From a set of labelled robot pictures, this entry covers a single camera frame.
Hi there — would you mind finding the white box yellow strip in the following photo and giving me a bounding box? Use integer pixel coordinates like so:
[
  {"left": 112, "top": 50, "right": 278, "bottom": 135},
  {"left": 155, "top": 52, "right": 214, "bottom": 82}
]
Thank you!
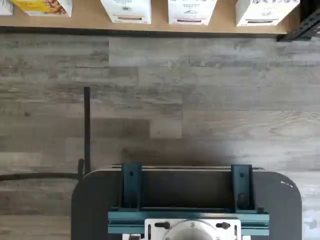
[{"left": 99, "top": 0, "right": 152, "bottom": 25}]

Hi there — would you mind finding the brown shelf board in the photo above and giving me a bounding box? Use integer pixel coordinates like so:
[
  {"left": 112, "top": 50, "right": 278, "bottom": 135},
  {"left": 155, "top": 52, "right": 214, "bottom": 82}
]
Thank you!
[{"left": 0, "top": 0, "right": 304, "bottom": 38}]

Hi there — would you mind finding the white box pink strip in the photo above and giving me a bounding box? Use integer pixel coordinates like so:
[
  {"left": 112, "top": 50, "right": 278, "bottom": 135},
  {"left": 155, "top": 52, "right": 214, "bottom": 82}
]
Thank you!
[{"left": 167, "top": 0, "right": 218, "bottom": 26}]

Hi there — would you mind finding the white box dark strip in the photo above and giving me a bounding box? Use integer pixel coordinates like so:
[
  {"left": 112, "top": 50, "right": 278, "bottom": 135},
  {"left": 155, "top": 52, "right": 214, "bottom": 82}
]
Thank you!
[{"left": 235, "top": 0, "right": 301, "bottom": 28}]

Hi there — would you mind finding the yellow nut snack box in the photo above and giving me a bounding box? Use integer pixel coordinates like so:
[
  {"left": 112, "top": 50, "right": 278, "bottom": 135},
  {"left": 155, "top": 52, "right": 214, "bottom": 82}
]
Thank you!
[{"left": 9, "top": 0, "right": 74, "bottom": 18}]

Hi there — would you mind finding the plain white box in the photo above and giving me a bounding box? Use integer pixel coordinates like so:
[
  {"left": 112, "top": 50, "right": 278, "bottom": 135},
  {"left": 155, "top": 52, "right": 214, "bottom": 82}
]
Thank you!
[{"left": 0, "top": 0, "right": 14, "bottom": 16}]

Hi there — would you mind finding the black floor cable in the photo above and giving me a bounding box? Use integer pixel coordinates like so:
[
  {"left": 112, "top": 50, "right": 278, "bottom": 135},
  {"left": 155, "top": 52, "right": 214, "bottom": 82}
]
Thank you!
[{"left": 0, "top": 86, "right": 91, "bottom": 183}]

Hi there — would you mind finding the teal metal frame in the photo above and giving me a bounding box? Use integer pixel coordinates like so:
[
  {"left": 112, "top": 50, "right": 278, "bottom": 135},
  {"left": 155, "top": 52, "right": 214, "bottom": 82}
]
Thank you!
[{"left": 107, "top": 163, "right": 271, "bottom": 237}]

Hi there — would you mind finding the dark grey robot base plate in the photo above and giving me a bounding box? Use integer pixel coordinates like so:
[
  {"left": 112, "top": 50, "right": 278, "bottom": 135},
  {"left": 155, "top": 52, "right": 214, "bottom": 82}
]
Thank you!
[{"left": 71, "top": 167, "right": 304, "bottom": 240}]

